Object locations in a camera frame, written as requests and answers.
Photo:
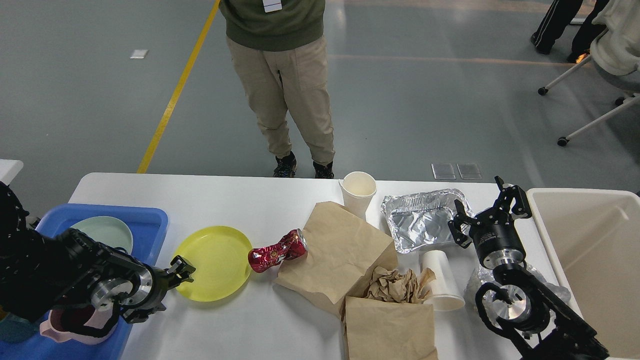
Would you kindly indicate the yellow plastic plate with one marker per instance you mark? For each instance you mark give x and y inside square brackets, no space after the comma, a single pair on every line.
[220,257]

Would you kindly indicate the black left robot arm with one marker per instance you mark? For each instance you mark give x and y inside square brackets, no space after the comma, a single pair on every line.
[73,271]

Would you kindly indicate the large brown paper bag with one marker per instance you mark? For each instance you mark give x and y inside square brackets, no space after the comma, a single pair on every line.
[343,251]

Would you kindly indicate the pink mug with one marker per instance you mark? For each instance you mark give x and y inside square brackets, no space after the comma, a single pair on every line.
[86,325]

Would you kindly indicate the dark teal mug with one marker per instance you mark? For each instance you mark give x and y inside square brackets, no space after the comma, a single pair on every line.
[15,329]

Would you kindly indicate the small brown paper bag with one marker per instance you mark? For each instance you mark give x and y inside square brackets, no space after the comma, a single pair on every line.
[378,330]

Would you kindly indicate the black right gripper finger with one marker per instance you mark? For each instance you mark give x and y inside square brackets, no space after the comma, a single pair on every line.
[455,225]
[512,200]

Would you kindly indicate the upright white paper cup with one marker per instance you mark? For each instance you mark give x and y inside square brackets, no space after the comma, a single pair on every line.
[358,188]

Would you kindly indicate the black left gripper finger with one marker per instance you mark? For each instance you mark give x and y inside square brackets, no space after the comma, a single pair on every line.
[180,271]
[140,315]

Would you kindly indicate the white side table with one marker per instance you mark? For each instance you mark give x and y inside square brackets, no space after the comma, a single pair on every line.
[9,169]

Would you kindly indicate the beige plastic bin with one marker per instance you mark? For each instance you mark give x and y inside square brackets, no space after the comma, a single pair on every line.
[592,237]

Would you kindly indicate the person in green sweater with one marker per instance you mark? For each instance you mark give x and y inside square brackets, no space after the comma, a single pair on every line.
[279,52]

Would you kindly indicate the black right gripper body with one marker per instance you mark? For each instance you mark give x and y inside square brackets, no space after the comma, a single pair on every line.
[495,239]

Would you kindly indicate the person in dark clothes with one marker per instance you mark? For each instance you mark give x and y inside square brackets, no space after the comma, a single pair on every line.
[557,18]

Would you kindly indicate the pale green plate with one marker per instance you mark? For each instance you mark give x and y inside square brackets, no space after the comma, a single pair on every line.
[108,230]

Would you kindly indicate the blue plastic tray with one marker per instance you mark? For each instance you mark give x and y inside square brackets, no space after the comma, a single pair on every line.
[148,227]

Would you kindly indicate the crumpled brown paper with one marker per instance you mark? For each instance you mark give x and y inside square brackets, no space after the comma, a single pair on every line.
[392,286]

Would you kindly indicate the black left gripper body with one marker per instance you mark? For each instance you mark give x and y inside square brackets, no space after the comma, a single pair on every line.
[149,287]

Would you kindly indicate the crushed red soda can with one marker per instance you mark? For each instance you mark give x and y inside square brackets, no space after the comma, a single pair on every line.
[291,246]

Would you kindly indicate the office chair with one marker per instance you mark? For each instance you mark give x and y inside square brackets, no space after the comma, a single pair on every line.
[598,98]

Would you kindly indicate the aluminium foil tray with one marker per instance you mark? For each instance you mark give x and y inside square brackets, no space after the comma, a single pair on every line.
[420,220]

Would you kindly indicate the lying white paper cup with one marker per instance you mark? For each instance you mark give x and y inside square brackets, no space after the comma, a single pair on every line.
[445,295]

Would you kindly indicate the crumpled clear plastic wrap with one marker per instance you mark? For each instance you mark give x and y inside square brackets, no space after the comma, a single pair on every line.
[482,275]

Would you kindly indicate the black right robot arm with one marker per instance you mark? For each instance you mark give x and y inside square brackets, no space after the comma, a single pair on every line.
[516,305]

